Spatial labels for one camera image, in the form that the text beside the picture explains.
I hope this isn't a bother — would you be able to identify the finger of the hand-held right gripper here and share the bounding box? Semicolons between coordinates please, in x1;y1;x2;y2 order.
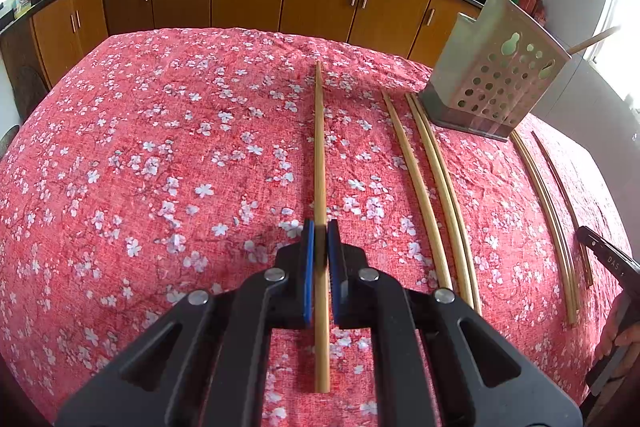
575;225;640;303

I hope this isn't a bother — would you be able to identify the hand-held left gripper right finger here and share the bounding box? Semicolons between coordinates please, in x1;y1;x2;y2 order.
326;219;585;427

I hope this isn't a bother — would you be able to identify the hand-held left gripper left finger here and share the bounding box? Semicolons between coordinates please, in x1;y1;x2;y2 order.
55;219;316;427

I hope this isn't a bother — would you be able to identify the dark brown chopstick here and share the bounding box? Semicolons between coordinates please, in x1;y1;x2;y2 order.
531;131;594;287

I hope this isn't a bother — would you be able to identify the beige perforated chopstick holder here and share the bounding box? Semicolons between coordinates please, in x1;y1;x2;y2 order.
419;0;572;142

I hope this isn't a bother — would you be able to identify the person's right hand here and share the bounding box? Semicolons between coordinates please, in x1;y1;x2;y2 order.
597;292;640;358

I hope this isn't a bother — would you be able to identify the red floral tablecloth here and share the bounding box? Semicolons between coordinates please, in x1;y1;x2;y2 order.
0;27;633;427

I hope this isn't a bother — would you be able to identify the bright kitchen window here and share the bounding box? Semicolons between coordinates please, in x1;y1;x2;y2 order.
582;0;640;112

